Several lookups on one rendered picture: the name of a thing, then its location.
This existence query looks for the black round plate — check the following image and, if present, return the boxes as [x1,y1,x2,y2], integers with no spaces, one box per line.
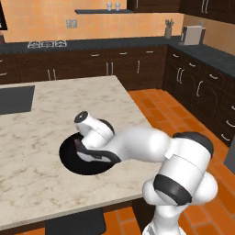
[58,131,122,176]

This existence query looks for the dark base cupboards long run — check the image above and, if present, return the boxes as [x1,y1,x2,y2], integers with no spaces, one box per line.
[0,45,169,92]

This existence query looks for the dark base cupboards side run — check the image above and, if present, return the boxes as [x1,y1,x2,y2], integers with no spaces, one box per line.
[162,45,235,149]

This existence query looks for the grey pot with tools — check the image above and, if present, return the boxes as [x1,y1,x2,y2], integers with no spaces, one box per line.
[163,18,175,39]

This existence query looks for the hob with white grates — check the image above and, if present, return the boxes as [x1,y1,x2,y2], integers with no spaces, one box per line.
[27,39,69,50]

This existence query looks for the dark island sink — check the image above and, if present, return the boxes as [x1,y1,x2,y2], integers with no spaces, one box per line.
[0,85,36,116]

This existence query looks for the white coffee machine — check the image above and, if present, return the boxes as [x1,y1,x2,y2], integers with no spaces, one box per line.
[178,25,207,47]

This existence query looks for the grey appliance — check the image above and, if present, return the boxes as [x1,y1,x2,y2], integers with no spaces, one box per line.
[223,142,235,176]

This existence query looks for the grey wall socket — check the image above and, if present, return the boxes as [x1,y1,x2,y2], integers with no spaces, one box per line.
[66,18,78,29]

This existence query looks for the dark wall shelf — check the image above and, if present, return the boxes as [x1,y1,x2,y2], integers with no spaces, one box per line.
[74,8,134,16]

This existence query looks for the dark wall cupboards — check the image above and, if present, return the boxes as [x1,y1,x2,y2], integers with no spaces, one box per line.
[127,0,235,25]

